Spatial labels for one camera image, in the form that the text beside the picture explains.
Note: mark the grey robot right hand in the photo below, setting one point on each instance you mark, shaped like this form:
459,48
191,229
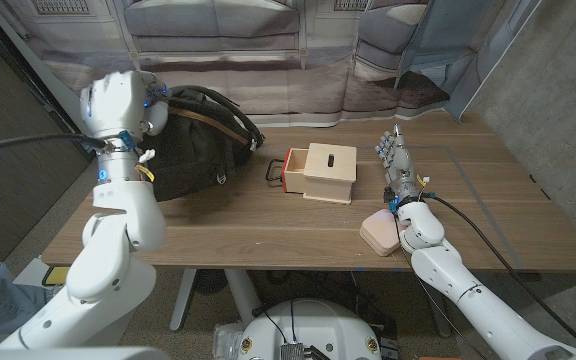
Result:
400,170

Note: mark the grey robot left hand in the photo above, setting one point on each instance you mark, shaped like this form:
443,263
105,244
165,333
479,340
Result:
115,105

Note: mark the black backpack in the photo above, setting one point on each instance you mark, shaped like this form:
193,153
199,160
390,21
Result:
188,155

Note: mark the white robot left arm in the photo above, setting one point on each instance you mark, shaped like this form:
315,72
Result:
108,270

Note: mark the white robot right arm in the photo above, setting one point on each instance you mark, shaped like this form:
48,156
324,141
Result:
468,295

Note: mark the pink jewelry box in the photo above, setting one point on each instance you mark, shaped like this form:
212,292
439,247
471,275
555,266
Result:
380,232

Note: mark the light wooden box with slot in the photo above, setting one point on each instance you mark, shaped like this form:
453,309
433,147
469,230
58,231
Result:
330,172

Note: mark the wooden drawer with red front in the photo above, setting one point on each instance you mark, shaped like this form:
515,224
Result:
295,172

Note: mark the grey table leg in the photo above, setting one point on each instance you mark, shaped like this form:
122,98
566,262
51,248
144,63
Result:
438,315

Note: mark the printed living room backdrop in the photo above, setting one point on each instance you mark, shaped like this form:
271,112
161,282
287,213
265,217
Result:
268,85

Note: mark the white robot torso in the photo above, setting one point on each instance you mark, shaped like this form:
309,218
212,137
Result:
313,325

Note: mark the white table leg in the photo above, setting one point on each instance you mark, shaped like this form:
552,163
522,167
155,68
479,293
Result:
243,295
183,300

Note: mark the clear plastic container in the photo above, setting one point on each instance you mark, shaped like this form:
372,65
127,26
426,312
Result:
225,340

